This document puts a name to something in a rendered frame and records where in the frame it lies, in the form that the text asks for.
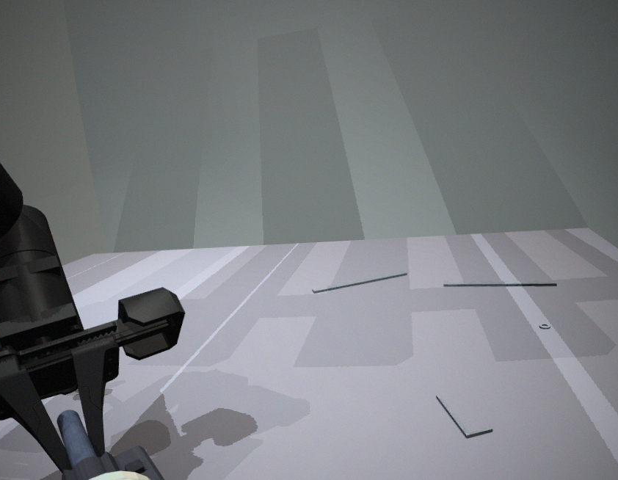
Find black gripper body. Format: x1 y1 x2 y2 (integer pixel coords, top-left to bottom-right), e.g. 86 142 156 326
0 250 185 377

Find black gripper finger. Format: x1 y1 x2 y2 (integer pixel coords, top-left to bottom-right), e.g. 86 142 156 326
72 341 120 458
0 368 72 473

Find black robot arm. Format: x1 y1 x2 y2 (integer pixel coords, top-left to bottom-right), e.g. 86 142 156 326
0 162 78 400

